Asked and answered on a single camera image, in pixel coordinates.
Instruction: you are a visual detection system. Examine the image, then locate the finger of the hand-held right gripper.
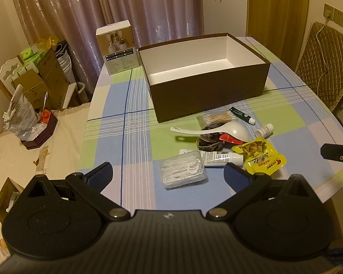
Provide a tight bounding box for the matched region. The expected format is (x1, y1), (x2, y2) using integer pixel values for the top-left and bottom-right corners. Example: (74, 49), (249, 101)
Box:
(320, 143), (343, 182)

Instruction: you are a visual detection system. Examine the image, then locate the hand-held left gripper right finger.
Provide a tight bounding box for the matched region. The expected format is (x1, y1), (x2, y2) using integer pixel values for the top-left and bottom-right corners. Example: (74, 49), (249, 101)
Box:
(206, 162), (315, 222)

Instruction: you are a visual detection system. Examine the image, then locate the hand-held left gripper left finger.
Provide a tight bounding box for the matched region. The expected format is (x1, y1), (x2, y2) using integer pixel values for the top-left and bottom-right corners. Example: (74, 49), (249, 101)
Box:
(23, 162), (130, 222)

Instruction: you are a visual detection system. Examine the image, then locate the white tube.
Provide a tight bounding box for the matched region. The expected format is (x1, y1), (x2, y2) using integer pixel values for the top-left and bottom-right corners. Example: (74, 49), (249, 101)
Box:
(179, 148), (244, 167)

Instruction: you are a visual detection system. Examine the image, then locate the yellow snack packet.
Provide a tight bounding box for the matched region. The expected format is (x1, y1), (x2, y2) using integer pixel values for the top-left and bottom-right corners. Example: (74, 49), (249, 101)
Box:
(231, 137), (288, 176)

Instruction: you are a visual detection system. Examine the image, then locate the red snack packet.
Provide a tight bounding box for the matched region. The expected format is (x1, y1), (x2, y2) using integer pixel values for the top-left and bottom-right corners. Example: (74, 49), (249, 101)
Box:
(220, 133), (243, 145)

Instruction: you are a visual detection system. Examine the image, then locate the dark candy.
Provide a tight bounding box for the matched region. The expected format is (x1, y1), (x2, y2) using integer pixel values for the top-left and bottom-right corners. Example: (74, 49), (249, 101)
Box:
(198, 122), (232, 152)

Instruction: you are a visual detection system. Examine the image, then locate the white plastic spoon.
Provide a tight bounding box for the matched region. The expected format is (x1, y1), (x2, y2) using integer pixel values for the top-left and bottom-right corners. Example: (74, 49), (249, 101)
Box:
(170, 121), (248, 141)

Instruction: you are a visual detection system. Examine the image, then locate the small white bottle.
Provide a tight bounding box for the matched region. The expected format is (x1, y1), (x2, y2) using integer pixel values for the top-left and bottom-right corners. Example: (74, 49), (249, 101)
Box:
(255, 123), (275, 139)

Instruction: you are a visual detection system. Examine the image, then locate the clear floss pick box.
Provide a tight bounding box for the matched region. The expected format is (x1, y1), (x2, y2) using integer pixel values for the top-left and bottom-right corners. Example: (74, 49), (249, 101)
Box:
(159, 151), (209, 189)

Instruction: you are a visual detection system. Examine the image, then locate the cotton swab bag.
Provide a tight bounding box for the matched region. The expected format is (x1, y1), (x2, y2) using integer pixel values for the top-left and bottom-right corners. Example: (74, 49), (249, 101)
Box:
(197, 112), (237, 126)

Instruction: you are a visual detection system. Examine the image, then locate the dark green tube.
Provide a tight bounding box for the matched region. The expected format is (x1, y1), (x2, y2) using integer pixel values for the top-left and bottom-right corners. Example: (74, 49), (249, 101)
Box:
(229, 106), (256, 125)

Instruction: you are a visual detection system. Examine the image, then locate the brown cardboard box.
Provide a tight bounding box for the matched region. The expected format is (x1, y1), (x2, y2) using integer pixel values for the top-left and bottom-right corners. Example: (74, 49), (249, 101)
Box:
(138, 33), (271, 124)

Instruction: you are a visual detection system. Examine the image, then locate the checked tablecloth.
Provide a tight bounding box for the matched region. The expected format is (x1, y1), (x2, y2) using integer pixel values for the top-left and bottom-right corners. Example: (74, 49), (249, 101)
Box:
(78, 37), (343, 209)

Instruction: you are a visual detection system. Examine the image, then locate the orange toy figure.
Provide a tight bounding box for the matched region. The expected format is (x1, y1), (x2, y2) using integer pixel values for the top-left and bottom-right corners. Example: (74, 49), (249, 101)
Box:
(38, 109), (52, 124)

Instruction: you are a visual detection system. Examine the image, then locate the quilted brown chair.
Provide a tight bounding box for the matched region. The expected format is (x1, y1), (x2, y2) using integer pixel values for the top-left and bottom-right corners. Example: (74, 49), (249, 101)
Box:
(294, 21), (343, 112)

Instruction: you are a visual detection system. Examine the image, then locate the open cardboard box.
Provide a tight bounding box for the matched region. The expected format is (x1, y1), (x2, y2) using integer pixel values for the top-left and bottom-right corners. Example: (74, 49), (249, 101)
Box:
(0, 177), (25, 224)

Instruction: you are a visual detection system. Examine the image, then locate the crumpled plastic bag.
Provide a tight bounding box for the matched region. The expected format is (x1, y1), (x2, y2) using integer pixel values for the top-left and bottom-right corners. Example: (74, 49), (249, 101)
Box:
(3, 85), (40, 137)

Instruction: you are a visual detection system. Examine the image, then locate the dark blue clothing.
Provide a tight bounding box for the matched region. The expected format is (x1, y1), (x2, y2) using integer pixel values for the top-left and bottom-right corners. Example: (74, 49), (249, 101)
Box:
(326, 245), (343, 274)

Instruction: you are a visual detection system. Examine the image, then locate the large brown cardboard carton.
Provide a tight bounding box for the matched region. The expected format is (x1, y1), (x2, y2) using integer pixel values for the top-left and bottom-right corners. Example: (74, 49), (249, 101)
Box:
(36, 48), (72, 110)

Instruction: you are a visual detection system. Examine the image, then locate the small tan cardboard carton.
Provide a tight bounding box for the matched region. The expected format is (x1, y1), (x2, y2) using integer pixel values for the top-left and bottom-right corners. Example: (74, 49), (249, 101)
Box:
(11, 69), (48, 110)

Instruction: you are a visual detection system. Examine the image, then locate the white ribbed plastic item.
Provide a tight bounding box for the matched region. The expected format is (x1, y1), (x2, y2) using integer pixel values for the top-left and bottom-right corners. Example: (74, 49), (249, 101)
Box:
(57, 54), (75, 86)

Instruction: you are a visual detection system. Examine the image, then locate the white product box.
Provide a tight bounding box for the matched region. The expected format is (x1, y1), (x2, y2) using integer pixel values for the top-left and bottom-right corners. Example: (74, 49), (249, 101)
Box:
(96, 20), (140, 76)

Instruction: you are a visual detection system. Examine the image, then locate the green tissue pack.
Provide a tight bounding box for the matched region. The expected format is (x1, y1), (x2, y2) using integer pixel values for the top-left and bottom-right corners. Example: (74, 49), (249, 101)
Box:
(23, 58), (42, 73)
(20, 45), (45, 60)

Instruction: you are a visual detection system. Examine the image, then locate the black bag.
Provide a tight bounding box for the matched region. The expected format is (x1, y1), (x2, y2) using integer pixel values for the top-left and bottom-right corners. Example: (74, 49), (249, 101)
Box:
(55, 40), (69, 58)

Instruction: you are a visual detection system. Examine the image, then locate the white carved chair back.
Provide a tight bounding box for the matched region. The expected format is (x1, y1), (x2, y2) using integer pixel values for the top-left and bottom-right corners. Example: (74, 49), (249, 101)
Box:
(0, 55), (25, 97)

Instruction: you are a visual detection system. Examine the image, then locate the yellow plastic bag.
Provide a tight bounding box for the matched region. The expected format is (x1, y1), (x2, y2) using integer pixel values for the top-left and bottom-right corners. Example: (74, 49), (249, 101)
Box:
(36, 36), (59, 52)

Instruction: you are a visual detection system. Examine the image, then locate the wooden door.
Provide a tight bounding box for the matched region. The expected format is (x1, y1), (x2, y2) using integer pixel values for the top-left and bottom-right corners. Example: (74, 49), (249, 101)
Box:
(246, 0), (312, 69)

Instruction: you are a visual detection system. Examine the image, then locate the mauve curtain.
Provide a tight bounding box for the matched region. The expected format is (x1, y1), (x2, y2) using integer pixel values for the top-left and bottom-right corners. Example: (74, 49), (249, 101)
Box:
(7, 0), (205, 103)

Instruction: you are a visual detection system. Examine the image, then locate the white folded frame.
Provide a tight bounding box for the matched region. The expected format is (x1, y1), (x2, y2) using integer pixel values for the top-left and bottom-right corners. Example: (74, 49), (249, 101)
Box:
(62, 82), (86, 110)

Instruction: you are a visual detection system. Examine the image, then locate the white charger cable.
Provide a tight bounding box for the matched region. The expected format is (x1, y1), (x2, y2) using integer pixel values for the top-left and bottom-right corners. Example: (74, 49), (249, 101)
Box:
(314, 11), (332, 99)

